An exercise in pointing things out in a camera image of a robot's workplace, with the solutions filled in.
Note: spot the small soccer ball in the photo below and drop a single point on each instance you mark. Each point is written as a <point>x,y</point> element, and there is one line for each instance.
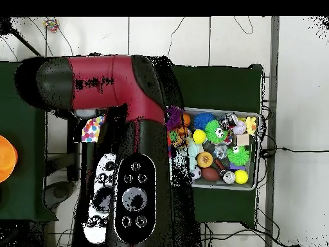
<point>196,173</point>

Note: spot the small colourful toy on floor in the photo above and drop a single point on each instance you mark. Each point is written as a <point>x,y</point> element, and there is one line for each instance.
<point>50,23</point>

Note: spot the blue spiky ball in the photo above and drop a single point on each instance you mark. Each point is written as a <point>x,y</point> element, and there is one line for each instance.
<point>204,121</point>

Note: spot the small brown football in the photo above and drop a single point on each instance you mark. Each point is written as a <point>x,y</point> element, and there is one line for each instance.
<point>209,174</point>

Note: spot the orange bowl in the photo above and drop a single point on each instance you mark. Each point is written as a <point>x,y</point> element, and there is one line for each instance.
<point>6,157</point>

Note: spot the yellow ball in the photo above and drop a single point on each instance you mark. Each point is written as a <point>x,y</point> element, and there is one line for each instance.
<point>241,176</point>
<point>199,136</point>

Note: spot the brown monkey toy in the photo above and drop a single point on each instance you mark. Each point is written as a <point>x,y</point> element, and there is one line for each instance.
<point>179,139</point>

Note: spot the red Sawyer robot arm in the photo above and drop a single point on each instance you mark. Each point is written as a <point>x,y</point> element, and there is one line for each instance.
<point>118,82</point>

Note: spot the purple spiky monster toy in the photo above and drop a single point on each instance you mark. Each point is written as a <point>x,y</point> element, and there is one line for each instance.
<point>175,118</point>

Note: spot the green covered side table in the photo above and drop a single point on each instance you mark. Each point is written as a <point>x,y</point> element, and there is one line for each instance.
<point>20,154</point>

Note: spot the dark green table cloth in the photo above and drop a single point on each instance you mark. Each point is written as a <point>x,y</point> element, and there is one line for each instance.
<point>221,82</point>

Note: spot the green spiky ball with eyes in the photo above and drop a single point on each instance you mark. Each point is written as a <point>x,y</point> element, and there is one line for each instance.
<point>216,131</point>

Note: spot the shallow clear bin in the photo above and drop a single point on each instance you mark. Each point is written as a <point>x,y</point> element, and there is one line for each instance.
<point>226,110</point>

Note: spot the colourful patterned cloth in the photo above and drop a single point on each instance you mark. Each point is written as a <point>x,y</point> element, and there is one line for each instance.
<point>92,129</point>

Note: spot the small orange basketball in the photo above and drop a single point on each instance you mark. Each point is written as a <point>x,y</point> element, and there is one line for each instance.
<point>186,119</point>

